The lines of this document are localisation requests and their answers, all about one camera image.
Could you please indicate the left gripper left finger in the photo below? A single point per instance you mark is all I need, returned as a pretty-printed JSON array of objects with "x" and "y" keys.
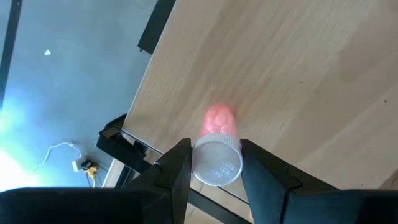
[{"x": 174, "y": 186}]

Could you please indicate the red pill bottle white cap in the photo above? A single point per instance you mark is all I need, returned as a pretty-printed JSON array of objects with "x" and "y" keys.
[{"x": 217, "y": 161}]

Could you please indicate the yellow power plug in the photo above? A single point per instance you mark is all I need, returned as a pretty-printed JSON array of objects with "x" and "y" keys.
[{"x": 92, "y": 171}]

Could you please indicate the white power strip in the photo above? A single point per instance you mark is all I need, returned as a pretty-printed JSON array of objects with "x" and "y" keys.
[{"x": 77, "y": 165}]

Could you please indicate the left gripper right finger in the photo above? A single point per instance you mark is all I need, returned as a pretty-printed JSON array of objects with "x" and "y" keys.
[{"x": 264, "y": 186}]

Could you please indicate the white paper scrap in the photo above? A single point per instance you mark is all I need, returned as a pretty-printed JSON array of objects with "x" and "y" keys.
[{"x": 47, "y": 52}]

